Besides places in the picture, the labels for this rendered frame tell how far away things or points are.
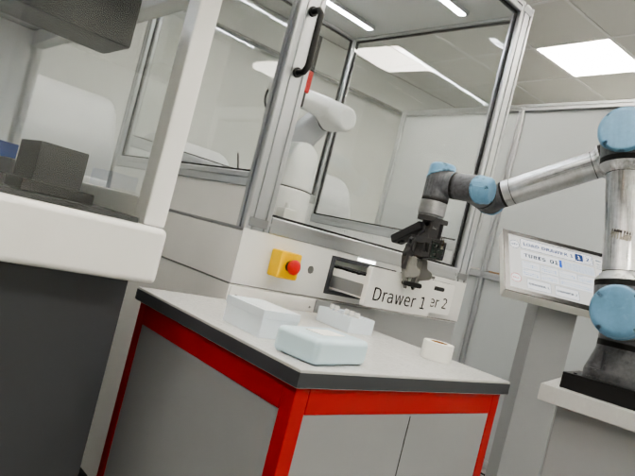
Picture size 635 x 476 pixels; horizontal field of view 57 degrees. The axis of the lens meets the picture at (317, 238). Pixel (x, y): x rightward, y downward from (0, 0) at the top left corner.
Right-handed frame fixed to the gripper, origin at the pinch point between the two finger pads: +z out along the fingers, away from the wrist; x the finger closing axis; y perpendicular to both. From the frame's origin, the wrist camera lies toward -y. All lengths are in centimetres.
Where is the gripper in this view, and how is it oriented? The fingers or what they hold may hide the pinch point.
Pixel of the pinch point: (407, 283)
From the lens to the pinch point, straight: 170.1
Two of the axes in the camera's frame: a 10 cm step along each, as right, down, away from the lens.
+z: -2.4, 9.7, -0.1
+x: 7.2, 1.9, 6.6
